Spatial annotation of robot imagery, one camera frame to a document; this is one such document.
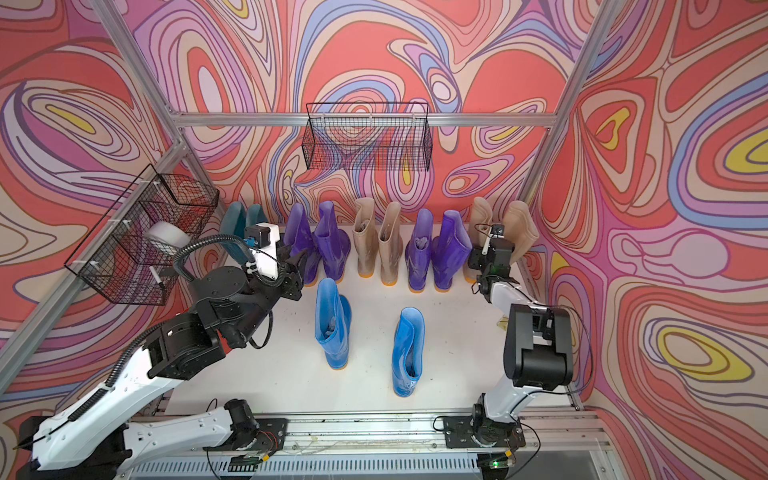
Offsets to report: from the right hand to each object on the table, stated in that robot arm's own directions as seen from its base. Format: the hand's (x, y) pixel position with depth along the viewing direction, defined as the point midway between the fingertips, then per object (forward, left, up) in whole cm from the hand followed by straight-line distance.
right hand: (483, 253), depth 95 cm
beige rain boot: (-5, +30, +12) cm, 33 cm away
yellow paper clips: (-17, -6, -14) cm, 23 cm away
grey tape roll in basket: (-7, +85, +21) cm, 88 cm away
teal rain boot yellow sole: (+4, +76, +14) cm, 77 cm away
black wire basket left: (-12, +94, +20) cm, 97 cm away
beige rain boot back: (-2, +37, +12) cm, 39 cm away
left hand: (-22, +47, +30) cm, 60 cm away
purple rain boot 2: (-7, +22, +10) cm, 26 cm away
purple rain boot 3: (-3, +13, +8) cm, 15 cm away
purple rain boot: (-3, +47, +11) cm, 48 cm away
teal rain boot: (+6, +70, +15) cm, 72 cm away
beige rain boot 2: (0, -9, +11) cm, 14 cm away
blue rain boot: (-35, +27, +9) cm, 45 cm away
